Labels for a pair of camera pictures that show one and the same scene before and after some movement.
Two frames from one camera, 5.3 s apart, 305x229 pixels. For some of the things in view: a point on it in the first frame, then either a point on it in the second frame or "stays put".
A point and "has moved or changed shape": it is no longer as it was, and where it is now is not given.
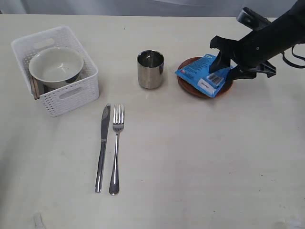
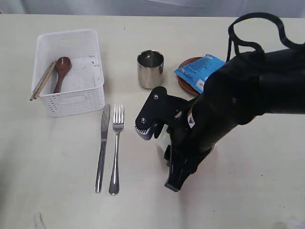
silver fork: x=118 y=120 stays put
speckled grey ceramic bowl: x=54 y=67 to x=166 y=137
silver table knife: x=106 y=120 stays put
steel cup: x=150 y=64 stays put
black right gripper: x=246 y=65 to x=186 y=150
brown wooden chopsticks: x=35 y=86 to x=35 y=94
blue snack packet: x=197 y=73 stays put
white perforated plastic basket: x=57 y=101 has moved or changed shape
